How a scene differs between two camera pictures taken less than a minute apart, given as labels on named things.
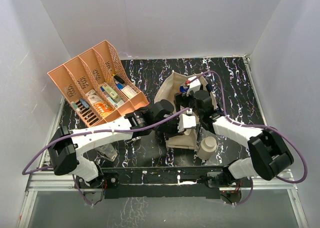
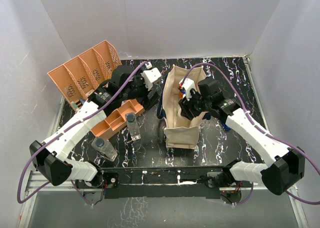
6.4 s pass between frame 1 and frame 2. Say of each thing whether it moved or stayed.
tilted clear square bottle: stayed
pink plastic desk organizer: stayed
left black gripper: moved
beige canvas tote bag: moved
